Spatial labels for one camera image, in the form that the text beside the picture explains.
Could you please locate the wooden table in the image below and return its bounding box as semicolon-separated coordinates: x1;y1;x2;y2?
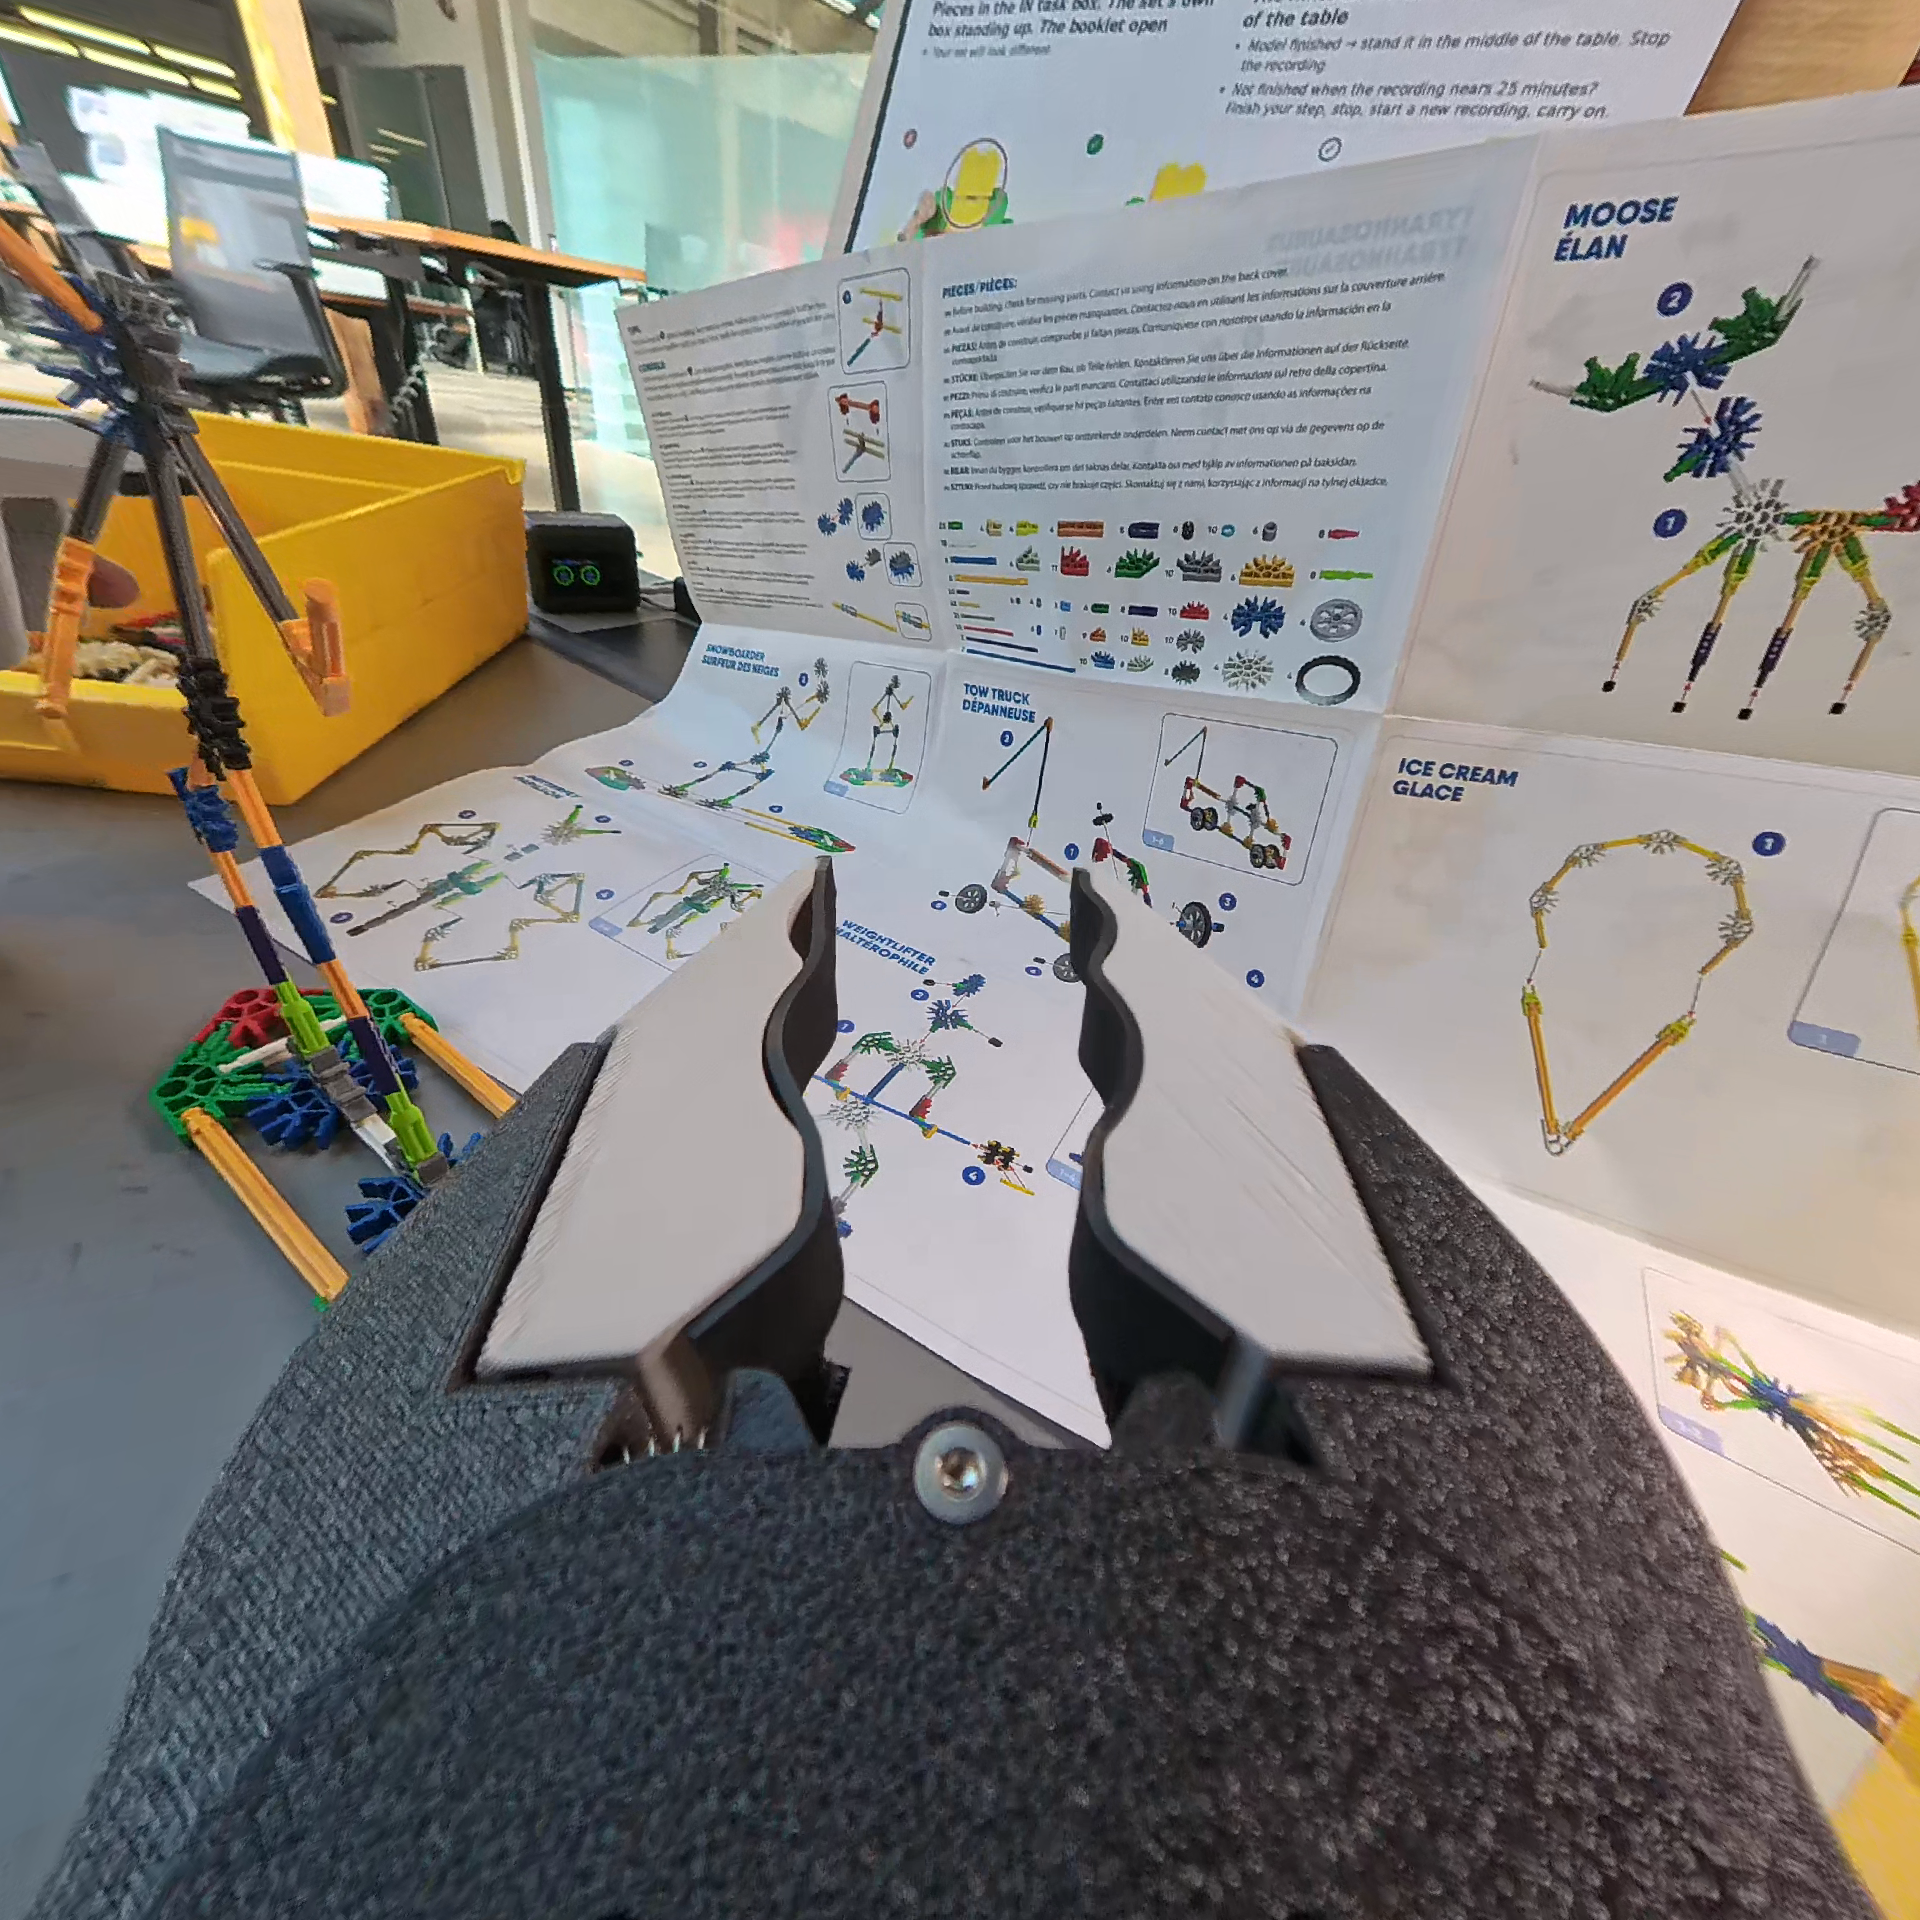
303;211;654;513

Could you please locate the black office chair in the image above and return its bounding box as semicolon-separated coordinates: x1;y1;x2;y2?
151;127;347;417

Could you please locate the pile of toy building pieces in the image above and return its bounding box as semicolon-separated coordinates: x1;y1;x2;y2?
0;615;184;702

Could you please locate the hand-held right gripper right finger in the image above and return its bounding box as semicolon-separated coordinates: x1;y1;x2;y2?
1065;871;1435;1431

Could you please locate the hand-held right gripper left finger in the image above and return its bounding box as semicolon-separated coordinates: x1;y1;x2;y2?
475;861;851;1431

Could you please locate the black device with green display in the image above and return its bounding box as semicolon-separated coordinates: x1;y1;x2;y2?
527;513;640;623

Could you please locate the white printed task sheet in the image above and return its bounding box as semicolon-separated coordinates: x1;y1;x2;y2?
835;0;1742;257

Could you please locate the white folded instruction booklet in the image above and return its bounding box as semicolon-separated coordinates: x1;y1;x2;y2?
198;92;1920;1920

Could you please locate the colourful toy rod model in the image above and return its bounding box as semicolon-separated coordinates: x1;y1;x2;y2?
0;134;529;1307

